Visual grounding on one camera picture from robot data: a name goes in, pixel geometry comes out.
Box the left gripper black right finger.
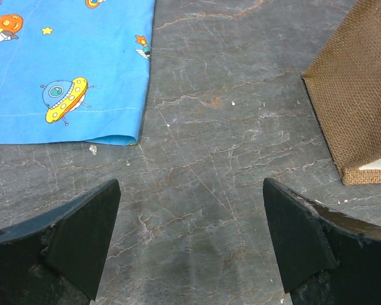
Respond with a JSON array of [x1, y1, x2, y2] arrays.
[[263, 178, 381, 304]]

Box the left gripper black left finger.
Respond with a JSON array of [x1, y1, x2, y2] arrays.
[[0, 179, 121, 304]]

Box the patterned canvas tote bag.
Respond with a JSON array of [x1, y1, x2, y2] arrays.
[[303, 1, 381, 185]]

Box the blue patterned cloth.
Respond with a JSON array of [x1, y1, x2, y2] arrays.
[[0, 0, 155, 146]]

